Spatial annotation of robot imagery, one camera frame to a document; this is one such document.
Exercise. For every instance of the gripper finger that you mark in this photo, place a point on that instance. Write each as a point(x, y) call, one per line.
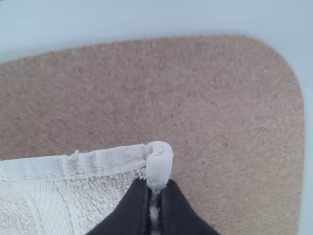
point(176, 210)
point(134, 210)

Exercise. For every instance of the pale towel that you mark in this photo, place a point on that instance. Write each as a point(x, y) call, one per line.
point(73, 186)

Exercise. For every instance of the cork mat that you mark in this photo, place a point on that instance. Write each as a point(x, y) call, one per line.
point(195, 102)

